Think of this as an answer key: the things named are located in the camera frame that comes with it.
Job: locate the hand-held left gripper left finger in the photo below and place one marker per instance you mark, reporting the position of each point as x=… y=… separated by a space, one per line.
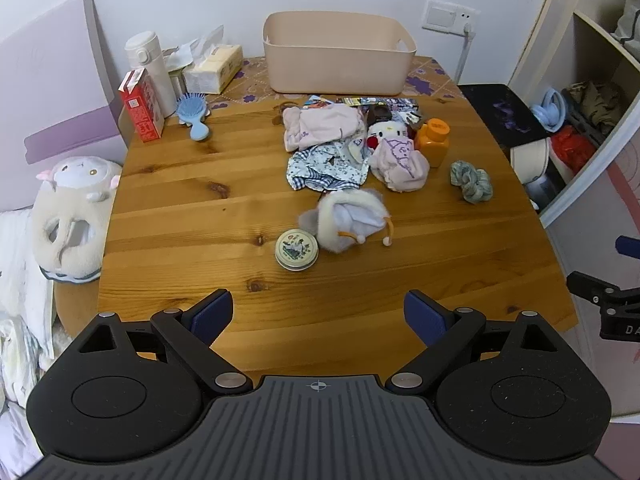
x=212 y=312

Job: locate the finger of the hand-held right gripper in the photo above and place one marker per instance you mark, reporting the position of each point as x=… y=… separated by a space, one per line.
x=592 y=287
x=629 y=246

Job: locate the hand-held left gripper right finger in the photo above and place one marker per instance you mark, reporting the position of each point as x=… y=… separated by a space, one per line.
x=422 y=315

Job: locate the round metal tin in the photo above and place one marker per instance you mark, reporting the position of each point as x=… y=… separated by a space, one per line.
x=296 y=250

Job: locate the grey fluffy hat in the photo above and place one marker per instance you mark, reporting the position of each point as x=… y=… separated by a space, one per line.
x=340 y=220

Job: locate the grey green scrunchie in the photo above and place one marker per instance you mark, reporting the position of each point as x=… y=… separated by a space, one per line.
x=470 y=182

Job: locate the orange plastic bottle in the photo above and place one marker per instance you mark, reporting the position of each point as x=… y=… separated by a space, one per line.
x=434 y=142

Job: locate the blue checked cloth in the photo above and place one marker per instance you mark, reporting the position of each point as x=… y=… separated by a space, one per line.
x=320 y=167

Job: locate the white cat plush toy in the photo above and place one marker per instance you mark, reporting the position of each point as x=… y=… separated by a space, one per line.
x=387 y=132

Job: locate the pink cloth with purple print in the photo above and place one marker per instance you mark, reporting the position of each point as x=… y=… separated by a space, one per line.
x=320 y=125

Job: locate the colourful pocket tissue packet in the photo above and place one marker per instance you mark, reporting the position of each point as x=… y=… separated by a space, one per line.
x=320 y=101

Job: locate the beige plastic storage bin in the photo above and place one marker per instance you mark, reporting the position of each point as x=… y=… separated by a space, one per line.
x=340 y=70

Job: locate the wooden desk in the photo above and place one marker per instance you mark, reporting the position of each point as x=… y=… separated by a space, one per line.
x=200 y=240

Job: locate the red bag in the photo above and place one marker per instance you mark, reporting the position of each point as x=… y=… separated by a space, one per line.
x=572 y=147

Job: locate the white round container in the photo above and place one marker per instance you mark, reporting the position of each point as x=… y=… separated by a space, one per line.
x=532 y=160

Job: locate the olive cloth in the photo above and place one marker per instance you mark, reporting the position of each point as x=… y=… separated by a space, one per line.
x=595 y=97

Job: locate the light blue headphones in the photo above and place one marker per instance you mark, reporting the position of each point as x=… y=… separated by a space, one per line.
x=545 y=110

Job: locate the white sheep plush toy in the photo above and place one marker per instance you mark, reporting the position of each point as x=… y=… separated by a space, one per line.
x=75 y=195

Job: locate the black stool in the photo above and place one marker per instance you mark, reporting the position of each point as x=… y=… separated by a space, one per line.
x=500 y=110

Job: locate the white bedding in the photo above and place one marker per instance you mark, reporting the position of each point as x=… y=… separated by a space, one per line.
x=20 y=270

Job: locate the blue hairbrush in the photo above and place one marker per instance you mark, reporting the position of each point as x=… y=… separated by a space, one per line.
x=192 y=110

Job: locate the small black box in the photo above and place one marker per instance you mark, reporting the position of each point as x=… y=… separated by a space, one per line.
x=380 y=111

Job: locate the red and white carton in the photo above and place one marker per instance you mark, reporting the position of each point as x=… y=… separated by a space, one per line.
x=142 y=110

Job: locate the cream shelf unit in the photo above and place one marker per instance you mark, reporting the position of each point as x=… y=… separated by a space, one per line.
x=595 y=30

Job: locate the brown claw hair clip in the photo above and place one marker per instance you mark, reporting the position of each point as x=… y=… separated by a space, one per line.
x=287 y=105

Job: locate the long colourful printed box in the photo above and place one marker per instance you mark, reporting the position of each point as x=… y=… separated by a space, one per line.
x=357 y=100

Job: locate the purple flower table mat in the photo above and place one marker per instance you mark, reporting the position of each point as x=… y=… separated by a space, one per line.
x=250 y=87

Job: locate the white bag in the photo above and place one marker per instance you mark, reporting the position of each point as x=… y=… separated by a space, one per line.
x=629 y=15

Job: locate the small metal can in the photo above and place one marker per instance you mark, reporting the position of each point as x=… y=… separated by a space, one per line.
x=176 y=82

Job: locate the yellow soft tissue pack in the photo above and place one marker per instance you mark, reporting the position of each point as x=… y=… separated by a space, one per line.
x=212 y=67

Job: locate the white thermos bottle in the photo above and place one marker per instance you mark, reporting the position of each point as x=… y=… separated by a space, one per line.
x=150 y=70

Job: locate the lilac board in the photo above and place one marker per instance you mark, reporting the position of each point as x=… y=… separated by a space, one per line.
x=50 y=85

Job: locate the white wall socket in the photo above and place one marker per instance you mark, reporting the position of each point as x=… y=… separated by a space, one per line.
x=445 y=15

